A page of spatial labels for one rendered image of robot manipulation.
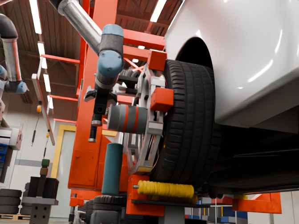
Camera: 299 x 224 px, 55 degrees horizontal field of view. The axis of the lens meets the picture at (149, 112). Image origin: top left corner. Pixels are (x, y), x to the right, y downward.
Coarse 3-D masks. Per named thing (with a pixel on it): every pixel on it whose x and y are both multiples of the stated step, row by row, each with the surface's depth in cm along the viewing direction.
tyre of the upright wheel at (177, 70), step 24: (168, 72) 133; (192, 72) 131; (192, 96) 122; (168, 120) 122; (192, 120) 119; (168, 144) 119; (192, 144) 120; (216, 144) 122; (168, 168) 122; (192, 168) 125
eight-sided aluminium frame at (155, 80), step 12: (144, 72) 147; (156, 72) 139; (156, 84) 126; (156, 132) 120; (132, 144) 168; (144, 144) 122; (156, 144) 123; (144, 156) 125; (132, 168) 142; (144, 168) 128
